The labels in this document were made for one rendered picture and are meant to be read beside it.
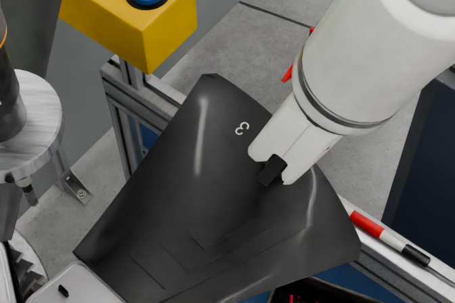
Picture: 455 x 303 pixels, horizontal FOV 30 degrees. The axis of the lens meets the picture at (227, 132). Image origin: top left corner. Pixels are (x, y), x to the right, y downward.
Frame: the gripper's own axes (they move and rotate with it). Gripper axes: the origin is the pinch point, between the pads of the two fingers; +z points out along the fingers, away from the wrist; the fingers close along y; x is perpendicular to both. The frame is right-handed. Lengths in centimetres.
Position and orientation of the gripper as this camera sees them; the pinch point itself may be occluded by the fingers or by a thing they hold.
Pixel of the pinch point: (283, 157)
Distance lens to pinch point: 78.0
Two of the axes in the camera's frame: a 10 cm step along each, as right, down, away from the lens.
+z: -2.3, 3.7, 9.0
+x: 7.5, 6.5, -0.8
